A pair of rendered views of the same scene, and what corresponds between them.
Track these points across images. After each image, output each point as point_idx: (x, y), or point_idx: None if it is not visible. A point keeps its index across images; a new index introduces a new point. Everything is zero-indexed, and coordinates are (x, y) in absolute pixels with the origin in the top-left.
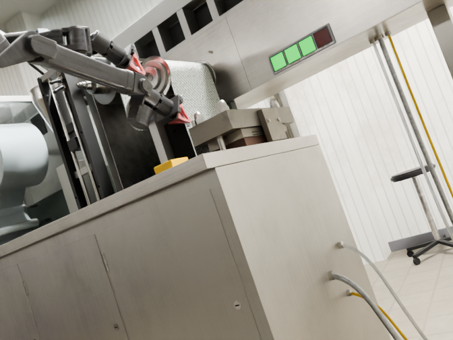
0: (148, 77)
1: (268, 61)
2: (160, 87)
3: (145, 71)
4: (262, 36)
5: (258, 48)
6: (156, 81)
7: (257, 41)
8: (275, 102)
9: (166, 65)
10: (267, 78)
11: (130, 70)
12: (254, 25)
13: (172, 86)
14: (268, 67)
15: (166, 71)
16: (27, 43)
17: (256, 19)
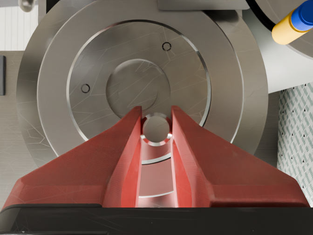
0: (145, 99)
1: (7, 86)
2: (103, 16)
3: (155, 148)
4: (0, 140)
5: (18, 122)
6: (98, 45)
7: (15, 136)
8: (18, 0)
9: (20, 118)
10: (22, 55)
11: (113, 158)
12: (8, 169)
13: (43, 4)
14: (11, 76)
15: (35, 85)
16: None
17: (0, 176)
